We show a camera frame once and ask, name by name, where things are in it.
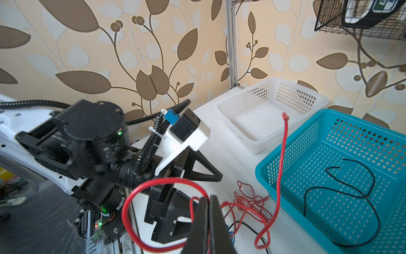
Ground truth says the teal plastic basket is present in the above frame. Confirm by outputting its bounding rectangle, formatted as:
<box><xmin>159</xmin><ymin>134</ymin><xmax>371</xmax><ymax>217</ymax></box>
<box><xmin>255</xmin><ymin>109</ymin><xmax>406</xmax><ymax>254</ymax></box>

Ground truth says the tangled cable pile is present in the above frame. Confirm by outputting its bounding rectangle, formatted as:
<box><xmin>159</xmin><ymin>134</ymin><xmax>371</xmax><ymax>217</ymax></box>
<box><xmin>221</xmin><ymin>180</ymin><xmax>270</xmax><ymax>254</ymax></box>

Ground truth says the red cable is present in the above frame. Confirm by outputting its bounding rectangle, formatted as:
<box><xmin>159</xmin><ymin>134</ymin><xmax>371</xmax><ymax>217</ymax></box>
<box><xmin>121</xmin><ymin>112</ymin><xmax>290</xmax><ymax>254</ymax></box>

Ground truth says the back black wire basket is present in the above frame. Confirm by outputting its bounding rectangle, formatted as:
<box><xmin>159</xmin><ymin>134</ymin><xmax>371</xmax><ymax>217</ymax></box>
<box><xmin>313</xmin><ymin>0</ymin><xmax>406</xmax><ymax>41</ymax></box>

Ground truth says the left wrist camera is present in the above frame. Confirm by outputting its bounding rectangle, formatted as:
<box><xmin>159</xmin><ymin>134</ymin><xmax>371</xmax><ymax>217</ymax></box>
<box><xmin>149</xmin><ymin>109</ymin><xmax>210</xmax><ymax>176</ymax></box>

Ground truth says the left white plastic basket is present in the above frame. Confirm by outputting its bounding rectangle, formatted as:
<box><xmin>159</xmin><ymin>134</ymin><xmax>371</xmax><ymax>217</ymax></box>
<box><xmin>216</xmin><ymin>78</ymin><xmax>329</xmax><ymax>154</ymax></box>

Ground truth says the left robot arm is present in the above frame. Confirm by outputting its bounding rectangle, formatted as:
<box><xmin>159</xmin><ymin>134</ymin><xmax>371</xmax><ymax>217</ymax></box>
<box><xmin>1</xmin><ymin>100</ymin><xmax>223</xmax><ymax>243</ymax></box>

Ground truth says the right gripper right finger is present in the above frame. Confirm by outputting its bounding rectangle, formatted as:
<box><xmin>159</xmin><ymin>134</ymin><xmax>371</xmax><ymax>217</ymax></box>
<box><xmin>208</xmin><ymin>195</ymin><xmax>236</xmax><ymax>254</ymax></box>

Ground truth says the black cable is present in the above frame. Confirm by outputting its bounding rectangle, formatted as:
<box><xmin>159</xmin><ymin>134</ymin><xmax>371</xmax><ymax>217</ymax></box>
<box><xmin>302</xmin><ymin>158</ymin><xmax>381</xmax><ymax>248</ymax></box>

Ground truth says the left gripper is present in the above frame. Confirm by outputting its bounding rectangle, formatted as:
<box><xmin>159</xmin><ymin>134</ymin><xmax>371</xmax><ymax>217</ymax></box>
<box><xmin>117</xmin><ymin>147</ymin><xmax>223</xmax><ymax>245</ymax></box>

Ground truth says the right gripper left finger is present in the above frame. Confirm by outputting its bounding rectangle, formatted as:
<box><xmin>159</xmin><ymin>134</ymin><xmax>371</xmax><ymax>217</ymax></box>
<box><xmin>181</xmin><ymin>197</ymin><xmax>209</xmax><ymax>254</ymax></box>

